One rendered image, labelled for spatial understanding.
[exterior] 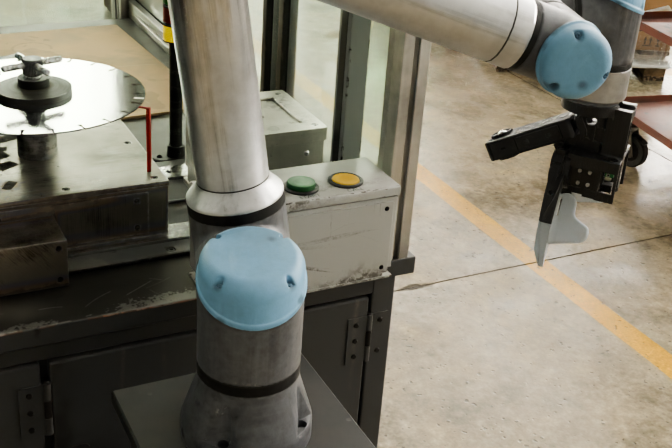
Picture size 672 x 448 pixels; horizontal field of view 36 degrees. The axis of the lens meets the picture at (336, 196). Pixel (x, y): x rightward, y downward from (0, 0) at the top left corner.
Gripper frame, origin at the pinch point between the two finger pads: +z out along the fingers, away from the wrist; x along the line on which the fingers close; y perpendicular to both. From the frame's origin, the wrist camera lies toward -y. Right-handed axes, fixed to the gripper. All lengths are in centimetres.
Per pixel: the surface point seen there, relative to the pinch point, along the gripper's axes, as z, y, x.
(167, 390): 16, -37, -32
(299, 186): 0.2, -34.5, -1.9
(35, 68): -8, -78, -3
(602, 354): 91, -1, 124
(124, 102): -4, -66, 2
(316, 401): 16.3, -20.0, -24.7
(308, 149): 4.4, -43.1, 19.5
